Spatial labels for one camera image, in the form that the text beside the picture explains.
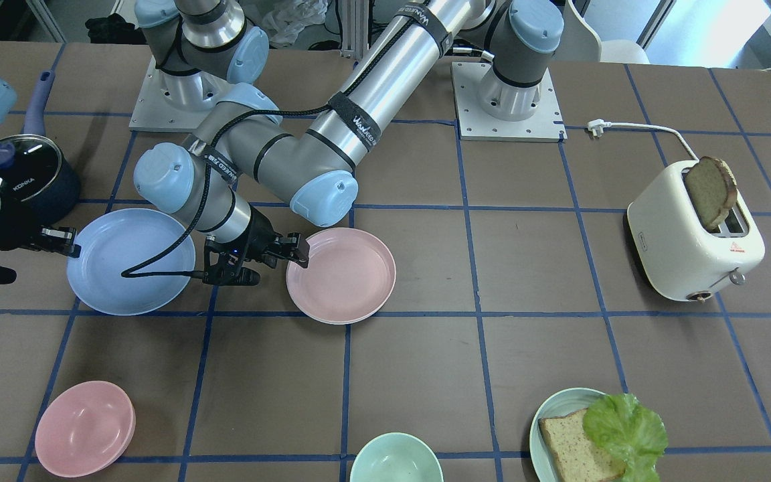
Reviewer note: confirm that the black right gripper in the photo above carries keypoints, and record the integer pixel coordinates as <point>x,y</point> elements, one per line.
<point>12,233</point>

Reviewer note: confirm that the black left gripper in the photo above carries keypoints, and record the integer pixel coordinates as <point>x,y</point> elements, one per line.
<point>260,235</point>

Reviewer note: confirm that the blue plate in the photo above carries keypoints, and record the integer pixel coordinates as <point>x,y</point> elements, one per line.
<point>120,240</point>

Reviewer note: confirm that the pink plate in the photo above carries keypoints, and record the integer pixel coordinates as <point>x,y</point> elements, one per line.
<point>350,276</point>

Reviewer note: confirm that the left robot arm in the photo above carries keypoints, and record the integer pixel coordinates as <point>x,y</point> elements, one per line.
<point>315,173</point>

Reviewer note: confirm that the blue saucepan with lid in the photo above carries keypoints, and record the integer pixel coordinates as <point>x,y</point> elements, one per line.
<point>33,168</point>

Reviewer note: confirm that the pink bowl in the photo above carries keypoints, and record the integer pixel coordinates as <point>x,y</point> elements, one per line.
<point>85,429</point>

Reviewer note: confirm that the green bowl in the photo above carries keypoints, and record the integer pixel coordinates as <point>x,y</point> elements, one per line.
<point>396,456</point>

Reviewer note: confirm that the green plate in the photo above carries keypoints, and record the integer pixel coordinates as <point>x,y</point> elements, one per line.
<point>560,404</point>

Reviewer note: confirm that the bread slice on plate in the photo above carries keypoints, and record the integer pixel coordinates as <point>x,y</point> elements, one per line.
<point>575,456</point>

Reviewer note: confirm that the green lettuce leaf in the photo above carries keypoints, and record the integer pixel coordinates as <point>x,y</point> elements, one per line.
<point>630,432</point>

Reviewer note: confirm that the white toaster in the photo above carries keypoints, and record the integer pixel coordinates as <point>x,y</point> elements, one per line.
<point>681,259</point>

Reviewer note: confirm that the toast slice in toaster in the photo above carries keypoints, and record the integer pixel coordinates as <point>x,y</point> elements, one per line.
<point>713,191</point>

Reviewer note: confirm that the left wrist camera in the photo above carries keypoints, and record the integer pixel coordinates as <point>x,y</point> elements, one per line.
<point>224,266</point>

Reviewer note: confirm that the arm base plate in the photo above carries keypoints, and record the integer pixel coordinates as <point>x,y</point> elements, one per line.
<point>175,104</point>
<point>490,110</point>

